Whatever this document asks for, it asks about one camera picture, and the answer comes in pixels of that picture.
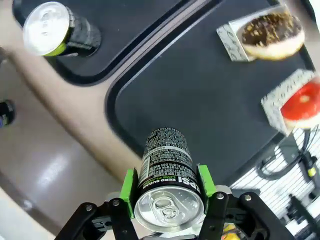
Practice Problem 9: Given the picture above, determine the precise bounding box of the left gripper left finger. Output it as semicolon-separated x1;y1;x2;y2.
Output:
53;167;140;240

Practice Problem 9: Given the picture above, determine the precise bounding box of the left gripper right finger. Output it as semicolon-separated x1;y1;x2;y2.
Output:
196;164;296;240

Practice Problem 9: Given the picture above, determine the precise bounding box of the black Pepsi zero can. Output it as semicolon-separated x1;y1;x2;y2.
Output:
0;99;17;129
22;0;102;57
133;127;209;232

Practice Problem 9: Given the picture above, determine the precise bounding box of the red frosted donut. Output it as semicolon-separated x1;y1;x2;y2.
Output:
279;80;320;130

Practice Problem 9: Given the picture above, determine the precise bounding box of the chocolate sprinkled donut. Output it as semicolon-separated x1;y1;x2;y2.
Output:
240;10;307;62

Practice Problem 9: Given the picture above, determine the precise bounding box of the brown plastic tray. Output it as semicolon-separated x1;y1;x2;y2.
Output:
0;47;142;240

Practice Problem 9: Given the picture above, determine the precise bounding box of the large black serving tray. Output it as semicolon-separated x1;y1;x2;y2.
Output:
104;0;317;187

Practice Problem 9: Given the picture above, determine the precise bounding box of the small black serving tray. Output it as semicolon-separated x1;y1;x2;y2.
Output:
11;0;224;87

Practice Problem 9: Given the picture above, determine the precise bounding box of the black cable yellow tag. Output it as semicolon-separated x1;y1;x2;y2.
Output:
256;124;320;181

